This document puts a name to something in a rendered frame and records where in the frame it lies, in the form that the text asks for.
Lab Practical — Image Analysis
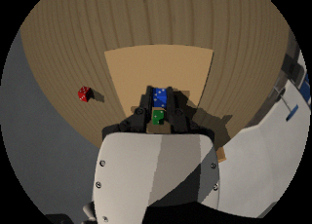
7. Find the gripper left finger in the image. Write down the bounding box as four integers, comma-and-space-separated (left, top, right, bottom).
102, 86, 152, 142

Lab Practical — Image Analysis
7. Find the tan flat mat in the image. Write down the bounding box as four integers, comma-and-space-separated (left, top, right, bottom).
104, 44, 214, 119

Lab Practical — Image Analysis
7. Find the green die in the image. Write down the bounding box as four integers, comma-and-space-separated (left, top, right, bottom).
153, 110, 165, 125

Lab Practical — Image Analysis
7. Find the red die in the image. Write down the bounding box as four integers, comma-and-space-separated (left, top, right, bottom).
78, 87, 92, 102

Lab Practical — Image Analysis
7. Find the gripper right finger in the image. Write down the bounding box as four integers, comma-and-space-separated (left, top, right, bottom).
166, 87, 215, 142

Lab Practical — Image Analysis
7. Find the blue die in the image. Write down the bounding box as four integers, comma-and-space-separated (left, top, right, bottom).
152, 89, 167, 107

